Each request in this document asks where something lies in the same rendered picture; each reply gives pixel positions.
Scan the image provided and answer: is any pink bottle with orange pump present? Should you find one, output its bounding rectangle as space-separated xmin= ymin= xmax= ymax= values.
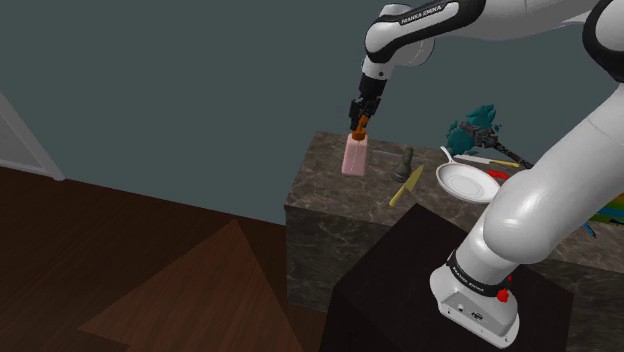
xmin=340 ymin=115 xmax=370 ymax=178

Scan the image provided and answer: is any teal feathered dark mace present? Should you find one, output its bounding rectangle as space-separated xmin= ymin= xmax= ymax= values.
xmin=445 ymin=103 xmax=535 ymax=171

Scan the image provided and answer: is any striped colourful object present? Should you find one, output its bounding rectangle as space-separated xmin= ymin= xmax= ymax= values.
xmin=591 ymin=191 xmax=624 ymax=226

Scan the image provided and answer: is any white knife with yellow handle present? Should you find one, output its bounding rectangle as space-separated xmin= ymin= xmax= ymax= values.
xmin=455 ymin=153 xmax=522 ymax=169

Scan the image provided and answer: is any white frying pan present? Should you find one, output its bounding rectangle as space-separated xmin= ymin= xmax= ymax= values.
xmin=434 ymin=145 xmax=502 ymax=205

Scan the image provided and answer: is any dark robot stand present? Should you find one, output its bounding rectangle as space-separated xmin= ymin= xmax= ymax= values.
xmin=318 ymin=202 xmax=576 ymax=352

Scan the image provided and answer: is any dark grey figure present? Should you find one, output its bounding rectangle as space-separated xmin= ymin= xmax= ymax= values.
xmin=392 ymin=146 xmax=416 ymax=184

